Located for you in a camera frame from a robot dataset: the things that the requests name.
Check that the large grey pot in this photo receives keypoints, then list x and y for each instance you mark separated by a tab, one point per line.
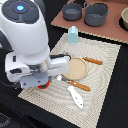
95	14

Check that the small grey pot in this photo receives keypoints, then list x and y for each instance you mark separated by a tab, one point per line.
72	11

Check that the red toy tomato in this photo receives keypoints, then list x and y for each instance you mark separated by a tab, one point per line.
43	86

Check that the beige woven placemat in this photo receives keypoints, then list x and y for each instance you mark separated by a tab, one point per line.
56	98

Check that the pink brown mat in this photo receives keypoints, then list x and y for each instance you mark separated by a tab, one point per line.
109	30

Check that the beige bowl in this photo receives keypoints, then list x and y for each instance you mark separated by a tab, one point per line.
124	16

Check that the blue milk carton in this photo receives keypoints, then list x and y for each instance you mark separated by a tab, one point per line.
73	35

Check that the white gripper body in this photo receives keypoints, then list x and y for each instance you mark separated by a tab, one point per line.
34	75

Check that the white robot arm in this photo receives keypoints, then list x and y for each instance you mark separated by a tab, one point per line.
29	63

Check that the round wooden plate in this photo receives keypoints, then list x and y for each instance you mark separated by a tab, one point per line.
78	69

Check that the wooden handled fork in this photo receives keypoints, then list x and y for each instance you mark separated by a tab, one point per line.
81	86

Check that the wooden handled knife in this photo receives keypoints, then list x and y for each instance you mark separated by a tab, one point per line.
86	59

